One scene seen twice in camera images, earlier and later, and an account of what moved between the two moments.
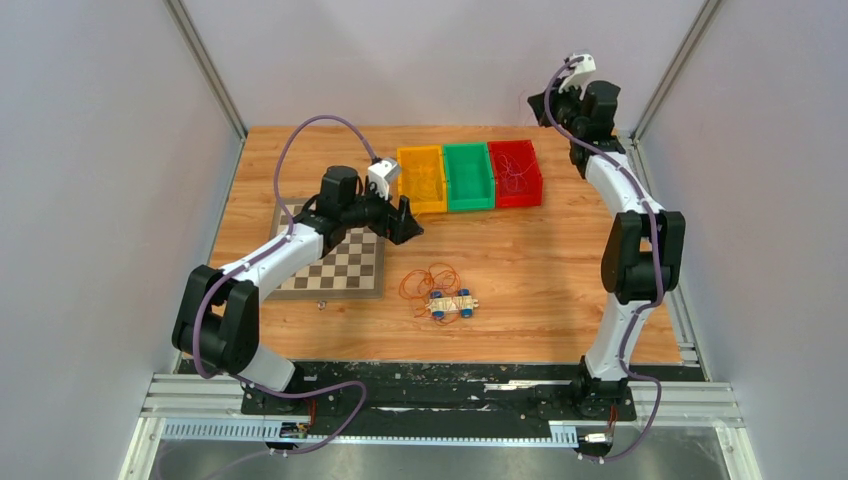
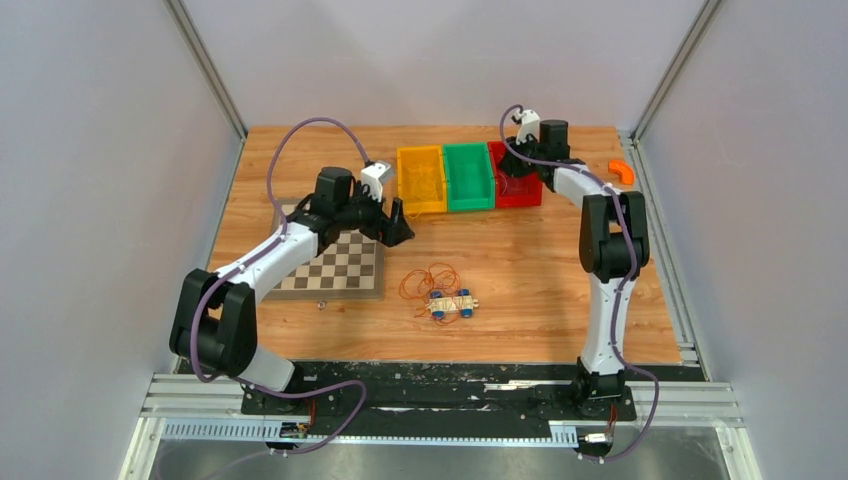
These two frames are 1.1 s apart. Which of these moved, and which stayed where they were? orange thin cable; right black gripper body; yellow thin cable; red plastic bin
Moved: right black gripper body
Stayed: orange thin cable; red plastic bin; yellow thin cable
